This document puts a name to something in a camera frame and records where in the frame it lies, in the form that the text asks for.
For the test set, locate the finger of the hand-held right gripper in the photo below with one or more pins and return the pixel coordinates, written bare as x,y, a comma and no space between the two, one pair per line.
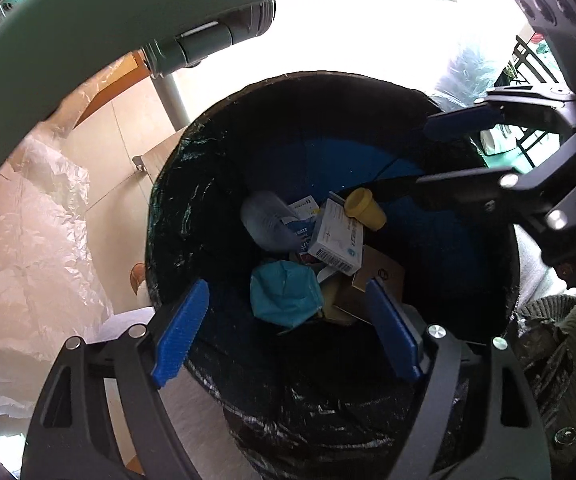
447,187
462,122

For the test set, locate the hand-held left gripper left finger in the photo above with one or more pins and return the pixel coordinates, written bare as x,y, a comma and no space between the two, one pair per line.
180,332

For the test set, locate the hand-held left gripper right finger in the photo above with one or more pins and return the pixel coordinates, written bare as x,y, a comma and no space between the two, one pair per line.
395,332

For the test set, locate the brown cardboard box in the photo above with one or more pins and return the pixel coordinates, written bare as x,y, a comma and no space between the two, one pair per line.
380,270

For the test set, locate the yellow plastic cup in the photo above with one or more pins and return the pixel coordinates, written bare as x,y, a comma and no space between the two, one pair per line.
365,210

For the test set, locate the white box black print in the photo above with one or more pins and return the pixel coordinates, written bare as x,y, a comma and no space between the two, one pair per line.
338,240

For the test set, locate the white and blue box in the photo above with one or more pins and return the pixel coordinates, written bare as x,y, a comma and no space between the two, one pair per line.
302,217

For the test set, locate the black lined trash bin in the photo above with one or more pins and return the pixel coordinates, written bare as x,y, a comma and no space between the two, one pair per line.
248,135

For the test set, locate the teal face mask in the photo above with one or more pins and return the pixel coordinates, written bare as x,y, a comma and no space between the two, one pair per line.
283,295

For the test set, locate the person's grey clothing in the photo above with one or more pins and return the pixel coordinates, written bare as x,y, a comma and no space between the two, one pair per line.
535,270

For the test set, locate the person's green knit clothing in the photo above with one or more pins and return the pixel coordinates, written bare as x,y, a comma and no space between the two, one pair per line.
575,360

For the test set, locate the clear plastic table cover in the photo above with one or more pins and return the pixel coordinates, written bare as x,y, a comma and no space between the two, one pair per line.
33,220

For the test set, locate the grey-green table leg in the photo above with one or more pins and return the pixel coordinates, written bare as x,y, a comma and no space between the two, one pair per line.
203,42

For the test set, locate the black metal frame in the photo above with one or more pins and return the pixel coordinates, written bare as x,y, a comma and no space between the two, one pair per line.
530,75

